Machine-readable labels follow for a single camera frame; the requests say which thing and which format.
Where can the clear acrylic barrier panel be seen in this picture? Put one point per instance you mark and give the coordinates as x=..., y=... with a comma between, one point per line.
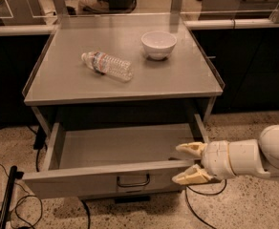
x=197, y=14

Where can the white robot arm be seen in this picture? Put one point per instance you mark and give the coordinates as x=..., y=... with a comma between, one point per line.
x=255, y=157

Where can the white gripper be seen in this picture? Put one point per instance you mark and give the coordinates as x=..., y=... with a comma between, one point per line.
x=216, y=160

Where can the white ceramic bowl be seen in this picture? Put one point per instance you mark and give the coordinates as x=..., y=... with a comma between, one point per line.
x=158, y=44

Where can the clear plastic water bottle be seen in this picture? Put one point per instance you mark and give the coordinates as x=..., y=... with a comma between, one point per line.
x=105, y=64

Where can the seated person legs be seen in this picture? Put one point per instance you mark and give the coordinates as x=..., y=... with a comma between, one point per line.
x=92, y=6

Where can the black pole on floor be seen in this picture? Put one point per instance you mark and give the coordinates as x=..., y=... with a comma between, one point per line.
x=5, y=207

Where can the grey drawer cabinet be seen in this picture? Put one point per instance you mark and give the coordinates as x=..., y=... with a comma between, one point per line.
x=62, y=89

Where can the grey top drawer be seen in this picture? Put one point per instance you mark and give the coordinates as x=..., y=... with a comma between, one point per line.
x=116, y=162

